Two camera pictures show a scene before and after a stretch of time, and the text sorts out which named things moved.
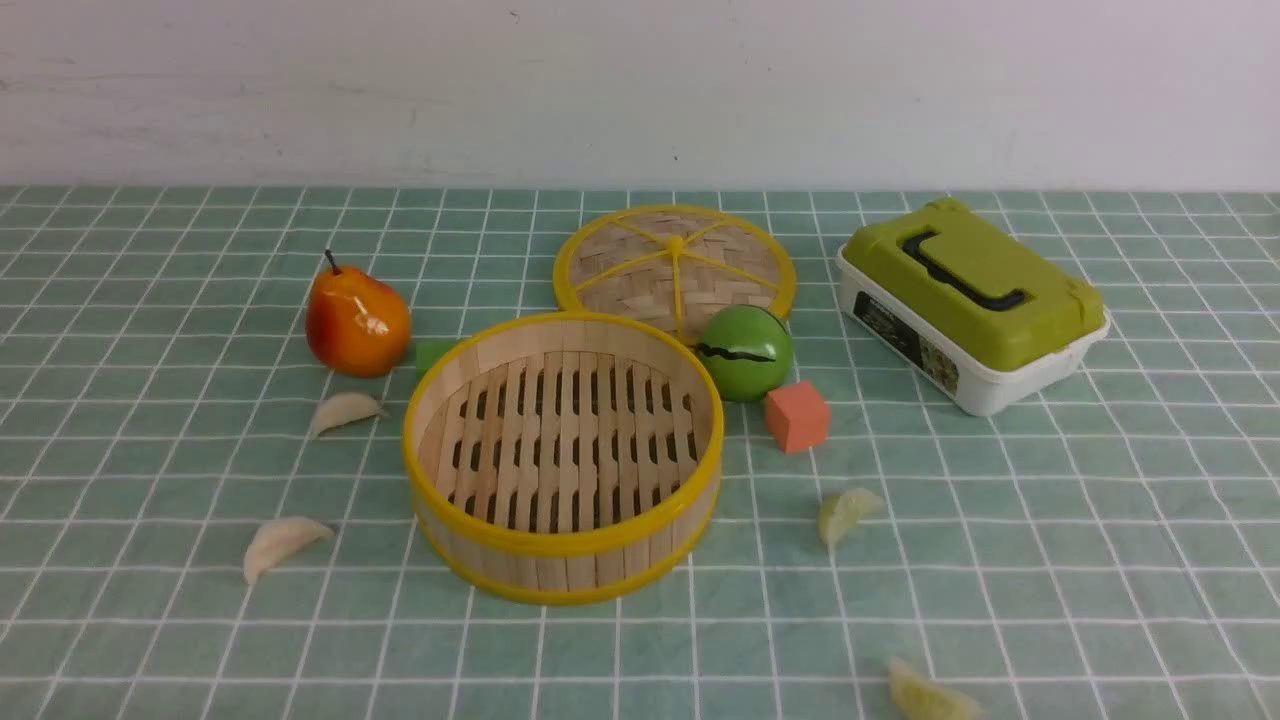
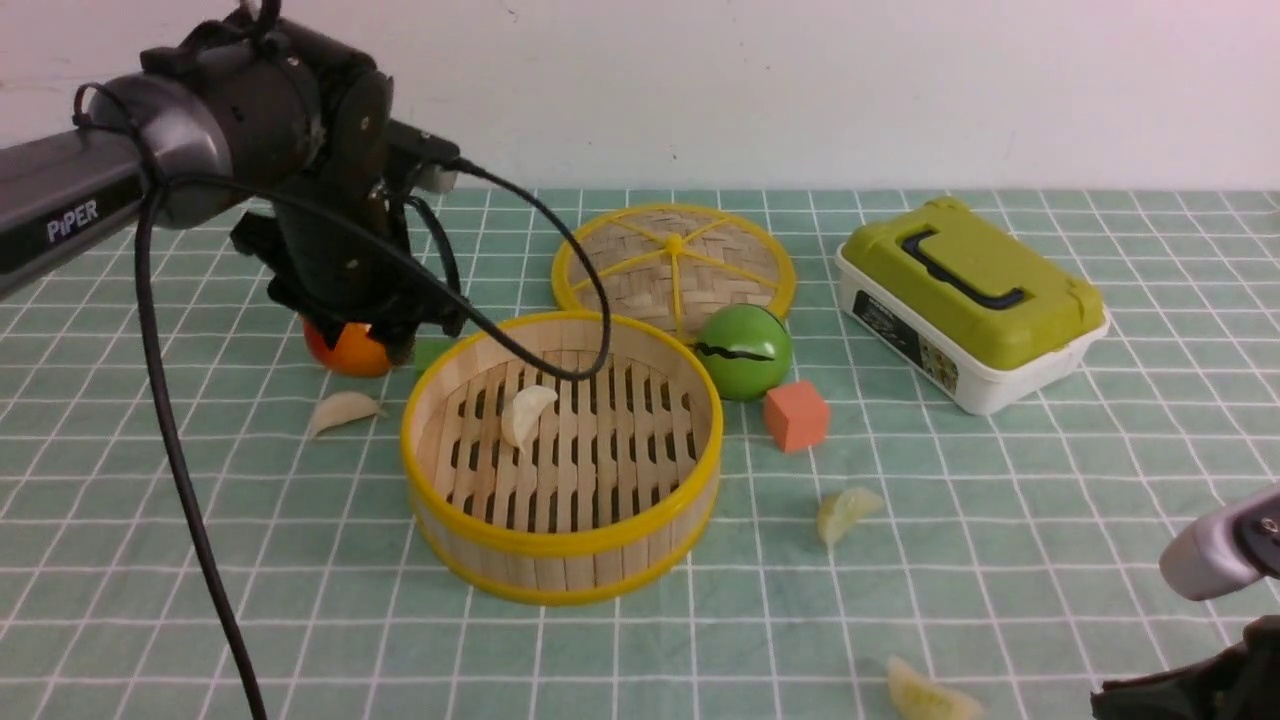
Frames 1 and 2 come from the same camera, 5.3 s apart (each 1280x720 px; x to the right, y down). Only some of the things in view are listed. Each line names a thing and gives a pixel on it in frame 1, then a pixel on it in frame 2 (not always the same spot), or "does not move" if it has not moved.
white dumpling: [344, 407] does not move
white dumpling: [277, 539] -> [520, 418]
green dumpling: [838, 514] does not move
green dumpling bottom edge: [914, 696] does not move
